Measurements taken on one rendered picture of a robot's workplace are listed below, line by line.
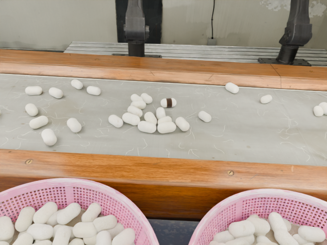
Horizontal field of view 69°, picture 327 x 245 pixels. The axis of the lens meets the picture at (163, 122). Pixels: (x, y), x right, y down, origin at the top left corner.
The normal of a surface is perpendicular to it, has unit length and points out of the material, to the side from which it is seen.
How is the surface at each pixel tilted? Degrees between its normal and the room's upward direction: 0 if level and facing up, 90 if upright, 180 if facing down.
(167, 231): 0
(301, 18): 60
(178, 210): 90
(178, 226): 0
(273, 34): 90
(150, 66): 0
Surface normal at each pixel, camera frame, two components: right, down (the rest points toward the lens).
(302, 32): 0.06, 0.12
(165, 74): 0.01, -0.14
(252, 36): 0.04, 0.60
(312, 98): 0.04, -0.80
